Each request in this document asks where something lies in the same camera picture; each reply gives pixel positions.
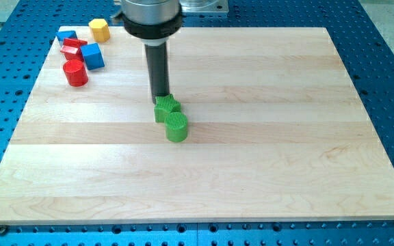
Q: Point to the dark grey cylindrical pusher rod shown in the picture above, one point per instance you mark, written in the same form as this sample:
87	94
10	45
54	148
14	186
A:
157	62

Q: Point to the green star block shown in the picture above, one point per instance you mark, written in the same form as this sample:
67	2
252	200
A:
164	105

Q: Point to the yellow hexagon block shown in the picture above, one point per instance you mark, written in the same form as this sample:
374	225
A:
99	30

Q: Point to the blue cube block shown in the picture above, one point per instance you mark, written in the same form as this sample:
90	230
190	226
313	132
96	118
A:
92	56

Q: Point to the green cylinder block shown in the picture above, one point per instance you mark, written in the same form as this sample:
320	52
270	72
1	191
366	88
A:
176	127

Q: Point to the red cylinder block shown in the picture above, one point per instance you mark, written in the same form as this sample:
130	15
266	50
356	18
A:
75	73

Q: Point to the red flat block upper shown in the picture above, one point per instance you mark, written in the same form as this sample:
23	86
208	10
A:
74	42

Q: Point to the red flat block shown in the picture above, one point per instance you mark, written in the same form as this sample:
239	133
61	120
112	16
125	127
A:
74	42
71	53

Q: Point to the red flat block lower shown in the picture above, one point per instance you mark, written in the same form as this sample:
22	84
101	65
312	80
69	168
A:
71	53

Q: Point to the blue block far left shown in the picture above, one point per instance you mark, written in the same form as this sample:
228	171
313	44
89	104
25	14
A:
61	35

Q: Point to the light wooden board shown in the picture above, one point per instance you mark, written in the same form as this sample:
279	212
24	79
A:
276	132

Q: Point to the metal base plate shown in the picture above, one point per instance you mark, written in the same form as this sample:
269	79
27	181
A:
204	6

